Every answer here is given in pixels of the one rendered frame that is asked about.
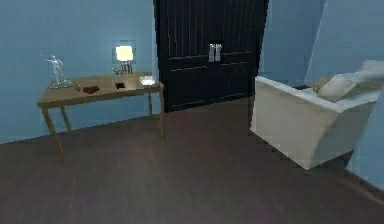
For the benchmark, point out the white bed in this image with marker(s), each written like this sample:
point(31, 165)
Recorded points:
point(300, 123)

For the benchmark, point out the white bowl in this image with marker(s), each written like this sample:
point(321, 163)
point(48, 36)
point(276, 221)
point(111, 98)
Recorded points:
point(147, 80)

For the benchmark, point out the glowing table lamp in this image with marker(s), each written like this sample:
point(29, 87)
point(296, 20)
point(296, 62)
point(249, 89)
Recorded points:
point(124, 55)

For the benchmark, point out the small olive round object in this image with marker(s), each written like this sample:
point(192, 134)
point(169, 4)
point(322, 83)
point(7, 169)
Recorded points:
point(77, 87)

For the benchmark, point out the small black flat object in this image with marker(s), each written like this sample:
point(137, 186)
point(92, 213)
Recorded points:
point(120, 85)

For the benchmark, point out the dark red flat card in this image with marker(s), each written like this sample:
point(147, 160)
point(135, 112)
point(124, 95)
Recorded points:
point(90, 89)

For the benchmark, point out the small green object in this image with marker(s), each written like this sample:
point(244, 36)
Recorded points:
point(117, 71)

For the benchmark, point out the silver figure statue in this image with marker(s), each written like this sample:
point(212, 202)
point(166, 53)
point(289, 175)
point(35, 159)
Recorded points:
point(57, 71)

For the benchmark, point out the beige pillow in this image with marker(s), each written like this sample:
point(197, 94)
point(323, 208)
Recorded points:
point(333, 87)

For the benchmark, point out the black wardrobe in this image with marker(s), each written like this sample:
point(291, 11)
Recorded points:
point(206, 50)

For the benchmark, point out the light wooden table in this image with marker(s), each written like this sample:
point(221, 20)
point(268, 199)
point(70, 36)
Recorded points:
point(103, 91)

